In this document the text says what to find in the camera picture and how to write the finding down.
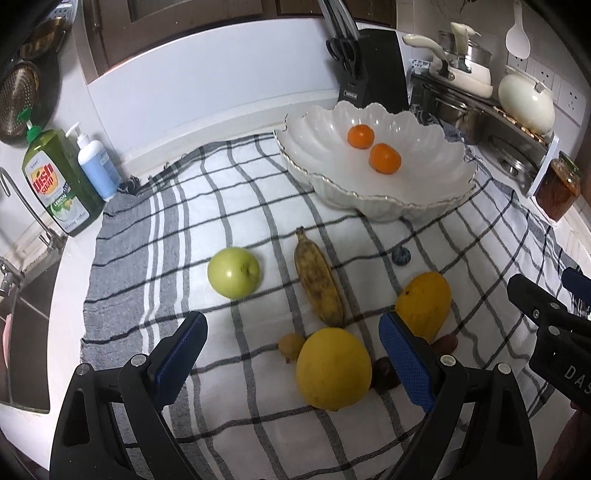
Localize brass mesh strainer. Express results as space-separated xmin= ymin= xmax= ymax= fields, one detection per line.
xmin=0 ymin=60 xmax=44 ymax=144

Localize thin gooseneck faucet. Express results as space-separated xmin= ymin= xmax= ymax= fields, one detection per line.
xmin=0 ymin=167 xmax=65 ymax=252

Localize white rice paddle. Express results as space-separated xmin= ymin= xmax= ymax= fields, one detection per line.
xmin=505 ymin=4 xmax=532 ymax=60

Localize white round casserole pot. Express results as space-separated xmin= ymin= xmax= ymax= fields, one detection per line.
xmin=498 ymin=65 xmax=556 ymax=134

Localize reddish brown plum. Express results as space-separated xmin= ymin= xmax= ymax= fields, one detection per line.
xmin=433 ymin=334 xmax=459 ymax=356

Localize pink cloth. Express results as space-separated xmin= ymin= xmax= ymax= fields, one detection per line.
xmin=0 ymin=314 xmax=17 ymax=365

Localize spotted yellow banana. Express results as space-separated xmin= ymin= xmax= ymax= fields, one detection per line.
xmin=294 ymin=226 xmax=346 ymax=328

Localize steel kitchen sink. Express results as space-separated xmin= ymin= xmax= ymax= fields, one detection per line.
xmin=0 ymin=258 xmax=61 ymax=414

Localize white wall socket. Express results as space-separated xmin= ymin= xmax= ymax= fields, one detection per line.
xmin=556 ymin=78 xmax=587 ymax=123
xmin=526 ymin=58 xmax=555 ymax=86

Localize small orange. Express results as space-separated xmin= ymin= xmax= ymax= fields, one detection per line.
xmin=368 ymin=143 xmax=402 ymax=175
xmin=347 ymin=124 xmax=375 ymax=149

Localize white scalloped bowl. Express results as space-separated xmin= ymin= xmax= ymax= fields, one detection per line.
xmin=273 ymin=100 xmax=478 ymax=222

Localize yellow mango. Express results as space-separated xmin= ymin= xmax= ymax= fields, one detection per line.
xmin=394 ymin=271 xmax=453 ymax=343

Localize large yellow lemon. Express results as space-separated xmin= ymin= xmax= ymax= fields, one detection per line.
xmin=295 ymin=328 xmax=373 ymax=411

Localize dark wooden cabinet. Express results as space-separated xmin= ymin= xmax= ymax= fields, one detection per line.
xmin=83 ymin=0 xmax=398 ymax=86

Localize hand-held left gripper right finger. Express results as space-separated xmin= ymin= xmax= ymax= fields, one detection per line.
xmin=379 ymin=310 xmax=539 ymax=480

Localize metal dish rack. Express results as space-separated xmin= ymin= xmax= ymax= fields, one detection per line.
xmin=411 ymin=74 xmax=561 ymax=195

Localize small yellow-brown fruit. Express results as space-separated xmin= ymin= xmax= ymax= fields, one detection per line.
xmin=278 ymin=333 xmax=306 ymax=364

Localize dark purple plum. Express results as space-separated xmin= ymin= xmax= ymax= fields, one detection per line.
xmin=370 ymin=356 xmax=402 ymax=394

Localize stainless steel pot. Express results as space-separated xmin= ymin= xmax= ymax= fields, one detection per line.
xmin=416 ymin=80 xmax=488 ymax=144

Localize steel pot with cream handle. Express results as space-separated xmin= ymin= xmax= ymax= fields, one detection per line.
xmin=438 ymin=22 xmax=492 ymax=72

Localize green apple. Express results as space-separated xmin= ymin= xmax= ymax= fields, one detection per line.
xmin=207 ymin=247 xmax=261 ymax=298

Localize black kitchen scissors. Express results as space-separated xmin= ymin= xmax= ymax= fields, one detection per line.
xmin=325 ymin=37 xmax=361 ymax=77

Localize blue pump bottle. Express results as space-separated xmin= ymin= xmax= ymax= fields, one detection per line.
xmin=65 ymin=122 xmax=123 ymax=201

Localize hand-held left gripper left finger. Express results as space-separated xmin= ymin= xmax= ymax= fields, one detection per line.
xmin=50 ymin=310 xmax=208 ymax=480

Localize chrome sink faucet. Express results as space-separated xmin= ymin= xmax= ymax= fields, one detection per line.
xmin=0 ymin=256 xmax=24 ymax=296

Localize green dish soap bottle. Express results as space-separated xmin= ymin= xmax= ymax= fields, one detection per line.
xmin=17 ymin=107 xmax=105 ymax=237

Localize cream saucepan with handle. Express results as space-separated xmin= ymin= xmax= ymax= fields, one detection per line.
xmin=402 ymin=33 xmax=494 ymax=97

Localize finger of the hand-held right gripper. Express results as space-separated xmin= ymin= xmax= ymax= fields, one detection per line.
xmin=506 ymin=274 xmax=574 ymax=334
xmin=562 ymin=267 xmax=591 ymax=319

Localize checkered white grey cloth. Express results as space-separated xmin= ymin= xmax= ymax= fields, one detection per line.
xmin=79 ymin=134 xmax=580 ymax=480

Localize black knife block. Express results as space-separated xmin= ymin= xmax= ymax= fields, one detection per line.
xmin=337 ymin=28 xmax=411 ymax=114

